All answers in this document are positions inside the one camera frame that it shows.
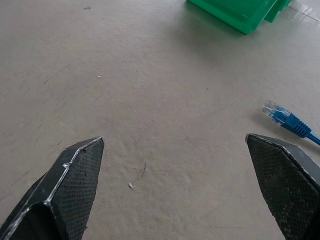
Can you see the small green plastic bin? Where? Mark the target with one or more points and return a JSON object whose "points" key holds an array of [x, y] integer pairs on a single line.
{"points": [[276, 10]]}

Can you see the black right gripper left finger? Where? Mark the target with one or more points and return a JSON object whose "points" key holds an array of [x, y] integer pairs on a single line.
{"points": [[65, 195]]}

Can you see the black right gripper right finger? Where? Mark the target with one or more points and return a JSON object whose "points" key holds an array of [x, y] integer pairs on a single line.
{"points": [[287, 185]]}

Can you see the large green plastic bin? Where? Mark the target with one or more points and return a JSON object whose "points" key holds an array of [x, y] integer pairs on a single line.
{"points": [[237, 13]]}

